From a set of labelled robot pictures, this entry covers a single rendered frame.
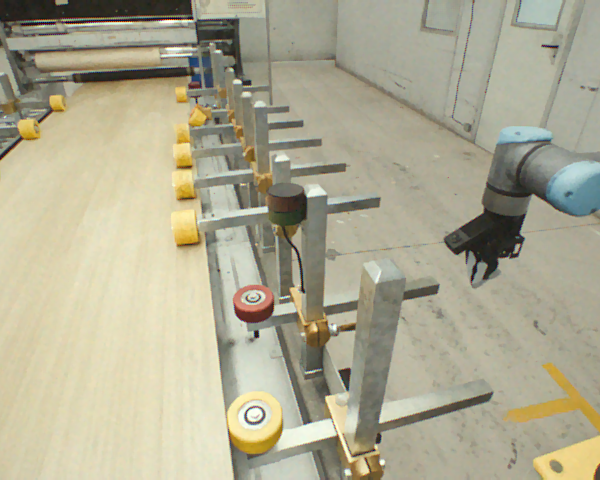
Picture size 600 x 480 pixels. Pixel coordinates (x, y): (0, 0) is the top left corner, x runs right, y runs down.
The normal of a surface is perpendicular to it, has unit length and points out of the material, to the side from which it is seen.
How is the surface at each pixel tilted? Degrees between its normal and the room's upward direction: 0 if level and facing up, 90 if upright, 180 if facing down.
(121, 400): 0
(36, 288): 0
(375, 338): 90
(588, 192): 90
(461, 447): 0
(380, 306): 90
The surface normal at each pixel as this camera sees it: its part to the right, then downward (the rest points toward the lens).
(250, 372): 0.00, -0.84
